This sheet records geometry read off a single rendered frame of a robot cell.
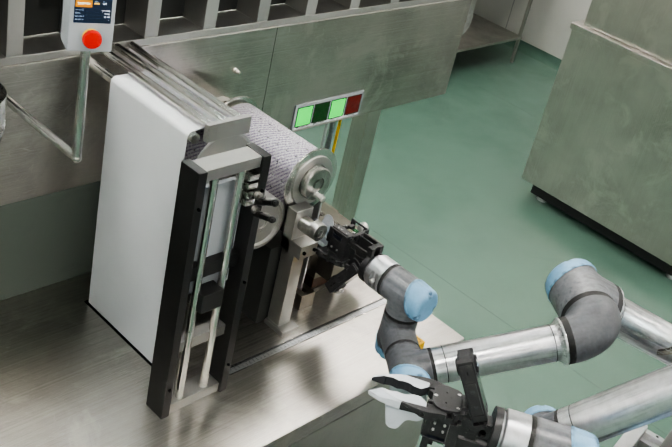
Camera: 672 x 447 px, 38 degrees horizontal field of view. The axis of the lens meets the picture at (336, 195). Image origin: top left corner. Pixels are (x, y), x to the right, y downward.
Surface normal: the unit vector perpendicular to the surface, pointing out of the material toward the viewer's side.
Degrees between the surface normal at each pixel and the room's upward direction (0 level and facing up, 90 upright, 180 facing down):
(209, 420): 0
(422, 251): 0
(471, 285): 0
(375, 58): 90
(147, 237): 90
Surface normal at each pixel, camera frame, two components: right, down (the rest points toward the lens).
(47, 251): 0.69, 0.47
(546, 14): -0.69, 0.22
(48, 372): 0.20, -0.85
